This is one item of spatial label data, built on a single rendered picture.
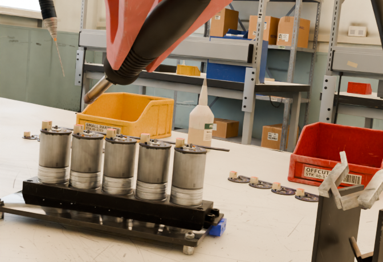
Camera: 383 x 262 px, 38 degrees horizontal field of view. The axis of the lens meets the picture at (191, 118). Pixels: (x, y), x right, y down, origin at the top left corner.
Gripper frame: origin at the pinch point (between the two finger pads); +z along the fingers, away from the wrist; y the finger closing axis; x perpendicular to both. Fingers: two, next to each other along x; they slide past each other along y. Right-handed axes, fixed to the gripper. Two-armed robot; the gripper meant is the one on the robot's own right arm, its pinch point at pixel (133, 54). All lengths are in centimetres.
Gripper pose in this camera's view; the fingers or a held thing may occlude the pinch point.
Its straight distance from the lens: 34.7
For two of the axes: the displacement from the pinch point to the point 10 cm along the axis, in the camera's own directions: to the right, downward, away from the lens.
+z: -3.3, 7.9, 5.2
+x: 3.9, 6.1, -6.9
